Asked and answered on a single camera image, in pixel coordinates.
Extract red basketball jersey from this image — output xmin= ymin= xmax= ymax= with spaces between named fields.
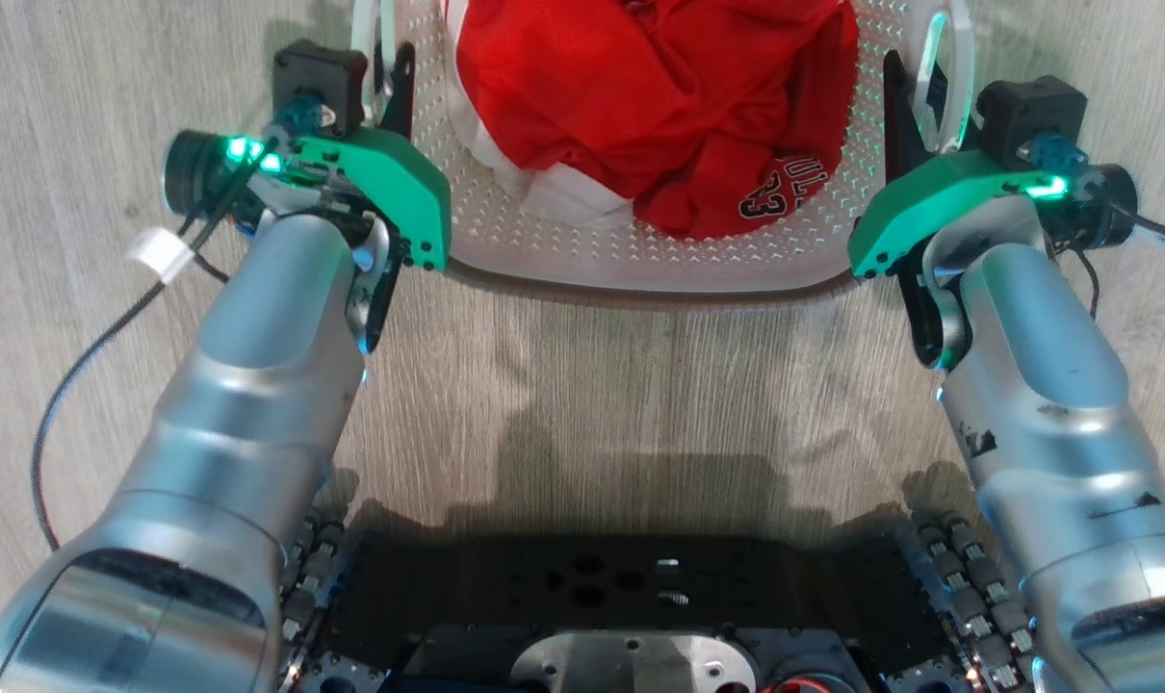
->
xmin=454 ymin=0 xmax=861 ymax=241

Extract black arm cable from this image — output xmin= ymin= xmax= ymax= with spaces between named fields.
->
xmin=1074 ymin=183 xmax=1165 ymax=321
xmin=30 ymin=144 xmax=280 ymax=552

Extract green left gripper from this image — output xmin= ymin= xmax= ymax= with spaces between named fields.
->
xmin=163 ymin=19 xmax=453 ymax=272

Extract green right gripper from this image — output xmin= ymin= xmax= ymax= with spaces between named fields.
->
xmin=847 ymin=49 xmax=1140 ymax=280

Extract white cable label tag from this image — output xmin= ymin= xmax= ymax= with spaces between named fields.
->
xmin=126 ymin=227 xmax=196 ymax=285

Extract white perforated laundry basket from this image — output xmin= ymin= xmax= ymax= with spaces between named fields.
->
xmin=349 ymin=0 xmax=978 ymax=295

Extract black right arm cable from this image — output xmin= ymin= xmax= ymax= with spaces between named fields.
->
xmin=1074 ymin=183 xmax=1165 ymax=321

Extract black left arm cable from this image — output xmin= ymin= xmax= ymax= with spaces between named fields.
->
xmin=30 ymin=144 xmax=280 ymax=552

